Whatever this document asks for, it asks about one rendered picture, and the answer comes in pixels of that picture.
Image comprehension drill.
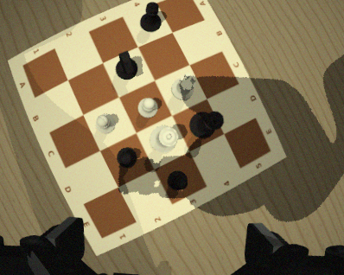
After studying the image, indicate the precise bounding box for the cream and brown chessboard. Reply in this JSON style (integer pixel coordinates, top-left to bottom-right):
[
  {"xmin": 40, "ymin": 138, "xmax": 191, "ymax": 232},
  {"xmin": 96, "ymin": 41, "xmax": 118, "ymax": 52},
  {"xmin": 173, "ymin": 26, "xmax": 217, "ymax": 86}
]
[{"xmin": 8, "ymin": 0, "xmax": 287, "ymax": 256}]

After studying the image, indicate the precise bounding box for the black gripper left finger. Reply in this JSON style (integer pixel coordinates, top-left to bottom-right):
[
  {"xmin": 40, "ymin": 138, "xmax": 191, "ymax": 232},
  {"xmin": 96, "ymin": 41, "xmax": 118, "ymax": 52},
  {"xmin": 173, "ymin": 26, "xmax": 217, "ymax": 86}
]
[{"xmin": 0, "ymin": 217, "xmax": 107, "ymax": 275}]

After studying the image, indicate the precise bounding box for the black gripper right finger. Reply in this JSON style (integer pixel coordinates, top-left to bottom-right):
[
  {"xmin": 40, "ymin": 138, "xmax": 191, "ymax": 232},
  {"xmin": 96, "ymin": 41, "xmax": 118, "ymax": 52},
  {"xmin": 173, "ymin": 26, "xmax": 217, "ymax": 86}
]
[{"xmin": 231, "ymin": 223, "xmax": 344, "ymax": 275}]

